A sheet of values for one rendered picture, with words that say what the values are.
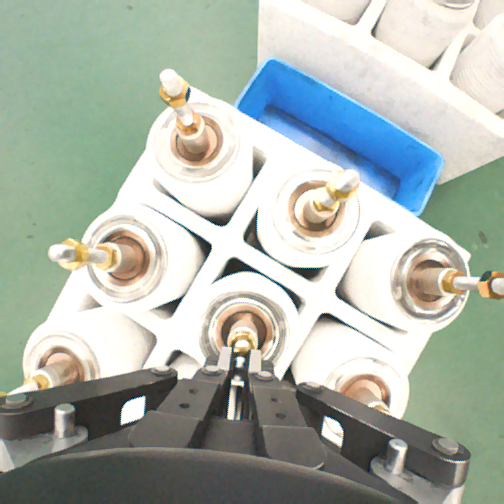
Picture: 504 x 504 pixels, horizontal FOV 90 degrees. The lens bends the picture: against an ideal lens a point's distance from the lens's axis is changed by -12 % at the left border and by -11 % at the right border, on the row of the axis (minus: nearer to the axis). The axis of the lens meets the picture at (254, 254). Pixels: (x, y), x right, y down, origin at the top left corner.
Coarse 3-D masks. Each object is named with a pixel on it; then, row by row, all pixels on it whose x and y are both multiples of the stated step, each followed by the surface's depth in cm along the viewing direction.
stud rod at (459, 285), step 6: (456, 282) 19; (462, 282) 19; (468, 282) 18; (474, 282) 18; (498, 282) 16; (456, 288) 20; (462, 288) 19; (468, 288) 18; (474, 288) 18; (492, 288) 16; (498, 288) 15
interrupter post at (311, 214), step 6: (312, 198) 21; (306, 204) 22; (312, 204) 21; (306, 210) 22; (312, 210) 21; (336, 210) 21; (306, 216) 23; (312, 216) 22; (318, 216) 21; (324, 216) 21; (312, 222) 24; (318, 222) 23
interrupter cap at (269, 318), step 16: (240, 288) 23; (208, 304) 23; (224, 304) 23; (240, 304) 23; (256, 304) 23; (272, 304) 23; (208, 320) 23; (224, 320) 23; (256, 320) 23; (272, 320) 23; (208, 336) 23; (224, 336) 23; (272, 336) 23; (288, 336) 23; (208, 352) 23; (272, 352) 23
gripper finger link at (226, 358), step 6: (222, 348) 14; (228, 348) 15; (234, 348) 15; (222, 354) 13; (228, 354) 14; (222, 360) 13; (228, 360) 13; (222, 366) 12; (228, 366) 12; (228, 372) 12; (228, 378) 12; (228, 384) 12; (228, 390) 11; (228, 396) 11; (228, 402) 11; (228, 408) 11
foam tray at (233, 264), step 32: (192, 96) 31; (256, 128) 31; (256, 160) 36; (288, 160) 31; (128, 192) 31; (160, 192) 34; (256, 192) 31; (192, 224) 31; (256, 224) 42; (384, 224) 31; (416, 224) 31; (224, 256) 31; (256, 256) 31; (352, 256) 31; (64, 288) 30; (192, 288) 30; (288, 288) 40; (320, 288) 31; (160, 320) 30; (352, 320) 30; (160, 352) 30; (192, 352) 30; (416, 352) 30; (288, 384) 33; (128, 416) 30
